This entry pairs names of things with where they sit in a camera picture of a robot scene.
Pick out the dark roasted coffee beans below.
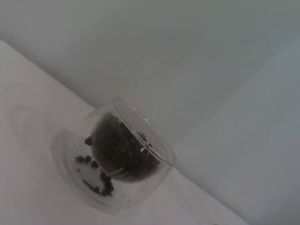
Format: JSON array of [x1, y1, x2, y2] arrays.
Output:
[[75, 112, 162, 195]]

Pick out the double walled glass cup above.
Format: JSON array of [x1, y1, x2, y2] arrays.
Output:
[[52, 97, 177, 214]]

